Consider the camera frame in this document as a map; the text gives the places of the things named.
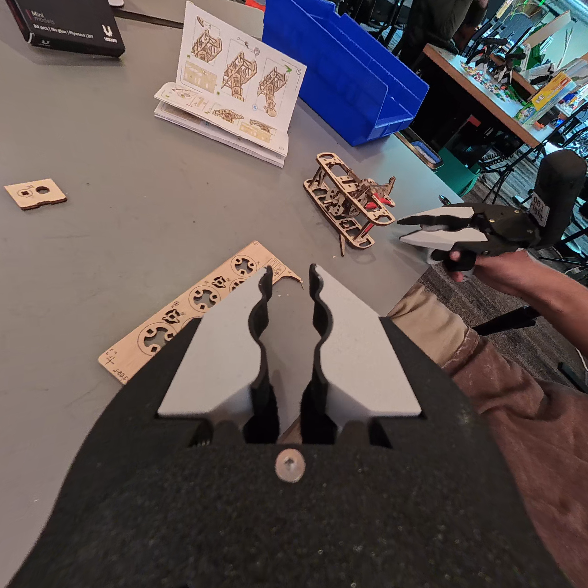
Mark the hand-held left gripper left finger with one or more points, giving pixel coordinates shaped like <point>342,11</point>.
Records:
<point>211,367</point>

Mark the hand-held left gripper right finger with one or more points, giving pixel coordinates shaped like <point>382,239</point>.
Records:
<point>363,367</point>

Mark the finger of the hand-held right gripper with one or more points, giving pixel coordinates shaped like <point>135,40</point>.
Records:
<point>445,240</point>
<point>452,212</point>

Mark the wooden parts sheet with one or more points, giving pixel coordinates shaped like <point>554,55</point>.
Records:
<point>119,363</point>

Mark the wooden model airplane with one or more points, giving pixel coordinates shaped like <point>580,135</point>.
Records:
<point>356,181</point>

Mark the person's right forearm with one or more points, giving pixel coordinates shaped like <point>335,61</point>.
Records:
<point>569,303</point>

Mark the grey desk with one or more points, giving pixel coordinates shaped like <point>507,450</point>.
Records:
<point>138,229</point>

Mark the person's right hand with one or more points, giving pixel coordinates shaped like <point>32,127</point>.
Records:
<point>505,271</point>

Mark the green container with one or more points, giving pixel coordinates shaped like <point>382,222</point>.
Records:
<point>459,174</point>

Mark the person's beige pants leg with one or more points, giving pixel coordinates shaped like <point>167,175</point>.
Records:
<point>427,317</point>

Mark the black tripod leg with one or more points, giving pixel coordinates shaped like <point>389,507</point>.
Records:
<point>574,376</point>
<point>505,320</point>

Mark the wooden background table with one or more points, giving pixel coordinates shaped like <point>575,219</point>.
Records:
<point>482,92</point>

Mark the yellow toy box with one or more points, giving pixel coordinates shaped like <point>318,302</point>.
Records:
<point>553,92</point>

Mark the blue plastic bin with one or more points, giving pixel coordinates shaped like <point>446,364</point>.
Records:
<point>344,92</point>

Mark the person's brown garment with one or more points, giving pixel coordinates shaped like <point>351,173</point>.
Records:
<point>528,436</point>

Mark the small square wooden plate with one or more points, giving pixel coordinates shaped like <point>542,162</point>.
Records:
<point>53,195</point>

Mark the assembly instruction booklet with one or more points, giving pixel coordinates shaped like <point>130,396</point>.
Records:
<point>239,59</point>

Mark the black cardboard kit box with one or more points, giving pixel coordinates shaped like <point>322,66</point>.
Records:
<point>69,27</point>

